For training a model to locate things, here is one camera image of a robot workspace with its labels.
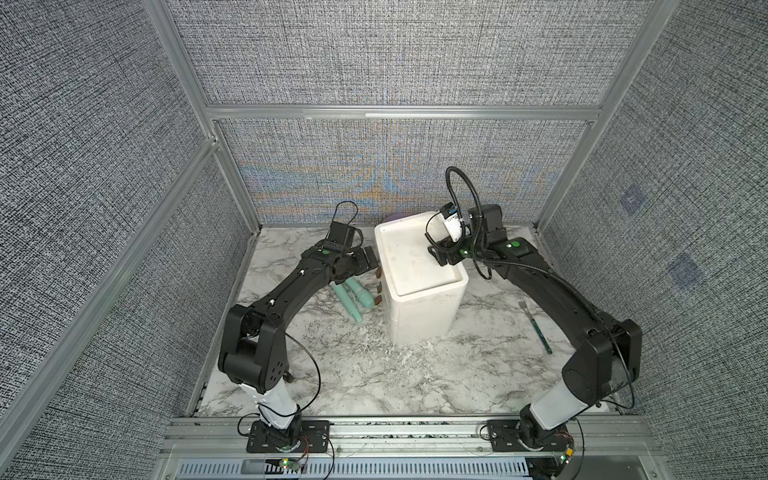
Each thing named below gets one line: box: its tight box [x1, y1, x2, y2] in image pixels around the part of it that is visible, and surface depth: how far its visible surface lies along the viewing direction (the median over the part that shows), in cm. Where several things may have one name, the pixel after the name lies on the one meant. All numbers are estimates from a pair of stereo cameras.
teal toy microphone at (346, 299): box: [329, 280, 362, 323], surface depth 99 cm
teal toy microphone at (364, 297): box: [345, 277, 375, 309], surface depth 99 cm
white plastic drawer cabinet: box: [374, 212, 469, 345], surface depth 79 cm
